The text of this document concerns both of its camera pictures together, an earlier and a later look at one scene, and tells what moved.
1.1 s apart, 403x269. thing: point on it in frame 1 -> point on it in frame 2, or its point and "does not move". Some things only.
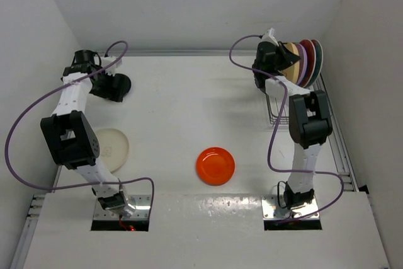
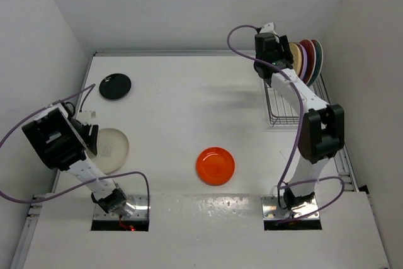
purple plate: [303, 64] does not move
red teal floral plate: [311, 62] does not move
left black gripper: [102, 94] -> [90, 140]
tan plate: [291, 72] does not move
